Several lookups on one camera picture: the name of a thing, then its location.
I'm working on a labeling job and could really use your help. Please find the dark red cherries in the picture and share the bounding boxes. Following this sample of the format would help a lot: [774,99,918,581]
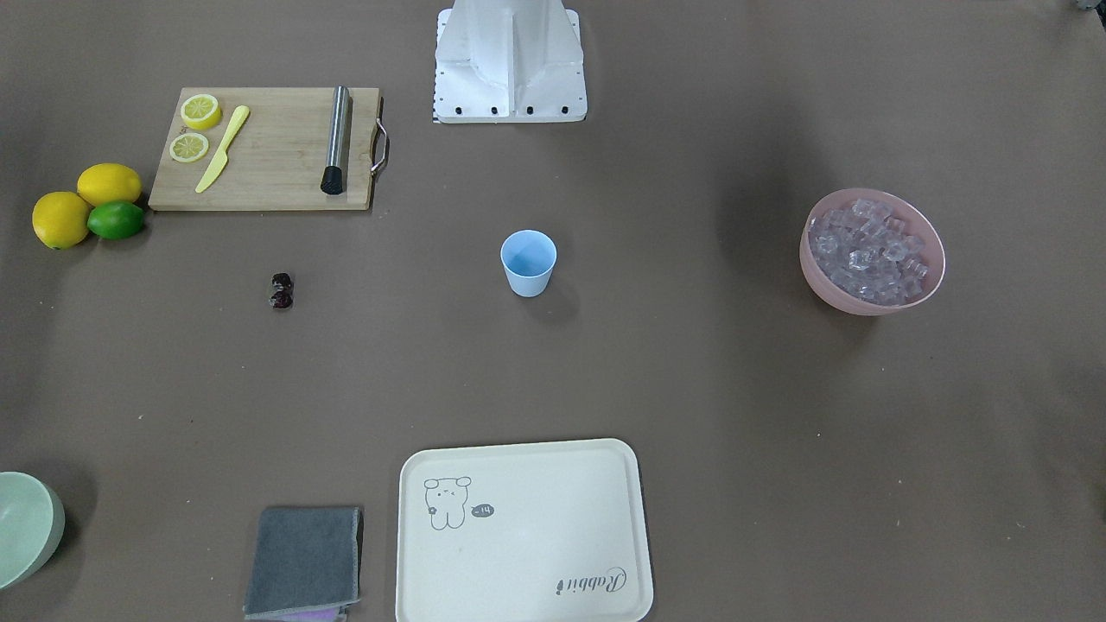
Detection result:
[269,272,294,310]

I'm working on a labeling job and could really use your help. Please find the yellow lemon front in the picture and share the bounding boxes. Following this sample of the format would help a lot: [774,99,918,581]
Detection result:
[32,191,92,251]

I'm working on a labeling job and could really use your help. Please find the wooden cutting board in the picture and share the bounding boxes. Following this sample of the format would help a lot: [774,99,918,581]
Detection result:
[149,86,387,212]

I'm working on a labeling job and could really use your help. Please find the lemon slice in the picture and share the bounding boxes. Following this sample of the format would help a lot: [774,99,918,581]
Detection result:
[179,93,222,131]
[168,131,210,164]

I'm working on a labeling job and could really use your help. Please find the clear ice cubes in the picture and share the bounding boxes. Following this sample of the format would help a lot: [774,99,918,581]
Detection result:
[806,200,930,307]

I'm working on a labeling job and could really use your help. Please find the mint green bowl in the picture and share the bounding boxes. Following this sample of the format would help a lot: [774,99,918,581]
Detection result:
[1,471,66,589]

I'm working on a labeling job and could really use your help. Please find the steel muddler black tip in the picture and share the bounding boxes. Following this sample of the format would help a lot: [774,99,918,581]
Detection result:
[320,86,352,196]

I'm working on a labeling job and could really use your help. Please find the yellow lemon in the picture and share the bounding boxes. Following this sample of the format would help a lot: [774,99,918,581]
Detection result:
[79,162,143,207]
[32,191,92,251]

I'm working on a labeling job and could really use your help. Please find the grey folded cloth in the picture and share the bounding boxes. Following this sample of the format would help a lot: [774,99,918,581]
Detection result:
[244,505,362,621]

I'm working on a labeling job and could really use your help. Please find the lemon slice upper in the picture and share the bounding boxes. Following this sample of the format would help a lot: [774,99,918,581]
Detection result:
[179,93,222,131]

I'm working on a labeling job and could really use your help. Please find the cream rabbit tray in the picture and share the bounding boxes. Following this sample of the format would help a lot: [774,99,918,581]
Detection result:
[395,438,653,621]

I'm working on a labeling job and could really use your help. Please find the pink bowl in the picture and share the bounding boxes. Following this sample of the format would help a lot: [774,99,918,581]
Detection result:
[799,187,945,317]

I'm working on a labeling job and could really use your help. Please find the green lime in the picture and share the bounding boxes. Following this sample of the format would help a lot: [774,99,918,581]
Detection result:
[86,200,145,240]

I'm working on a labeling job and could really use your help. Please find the light blue plastic cup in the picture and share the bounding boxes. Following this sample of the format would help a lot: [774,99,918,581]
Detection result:
[500,230,557,298]

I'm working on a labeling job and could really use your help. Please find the yellow plastic knife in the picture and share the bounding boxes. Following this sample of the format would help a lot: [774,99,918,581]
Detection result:
[194,105,251,194]

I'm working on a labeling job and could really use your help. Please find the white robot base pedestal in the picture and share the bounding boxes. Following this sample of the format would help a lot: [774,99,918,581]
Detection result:
[432,1,588,124]

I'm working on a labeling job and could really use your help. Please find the lemon slice lower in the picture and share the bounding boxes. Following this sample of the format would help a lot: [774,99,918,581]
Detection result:
[168,131,210,164]

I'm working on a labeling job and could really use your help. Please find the yellow lemon rear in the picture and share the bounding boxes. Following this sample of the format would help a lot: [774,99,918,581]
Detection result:
[79,162,143,207]

